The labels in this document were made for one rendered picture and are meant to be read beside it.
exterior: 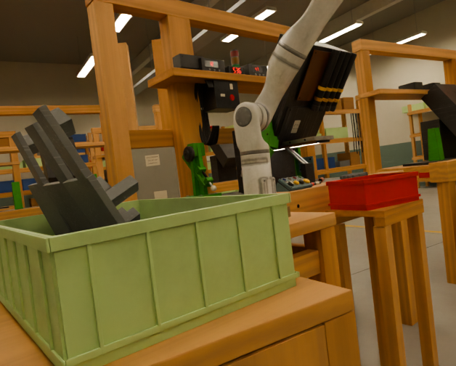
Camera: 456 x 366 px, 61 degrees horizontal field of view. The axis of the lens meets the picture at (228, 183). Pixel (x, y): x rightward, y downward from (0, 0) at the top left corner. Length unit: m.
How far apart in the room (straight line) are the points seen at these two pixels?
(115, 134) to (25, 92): 10.11
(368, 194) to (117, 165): 1.08
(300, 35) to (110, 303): 0.86
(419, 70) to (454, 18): 1.42
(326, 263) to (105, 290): 0.80
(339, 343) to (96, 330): 0.38
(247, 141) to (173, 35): 1.10
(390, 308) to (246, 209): 1.09
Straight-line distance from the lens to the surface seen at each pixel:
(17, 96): 11.85
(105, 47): 1.93
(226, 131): 2.32
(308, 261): 1.17
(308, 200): 1.71
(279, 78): 1.17
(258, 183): 1.16
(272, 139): 1.92
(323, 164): 7.85
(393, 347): 1.71
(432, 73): 11.70
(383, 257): 1.59
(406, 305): 2.57
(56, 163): 0.77
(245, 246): 0.64
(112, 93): 1.88
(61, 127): 0.61
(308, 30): 1.14
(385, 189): 1.65
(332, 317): 0.68
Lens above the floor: 1.01
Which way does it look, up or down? 2 degrees down
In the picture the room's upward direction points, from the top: 7 degrees counter-clockwise
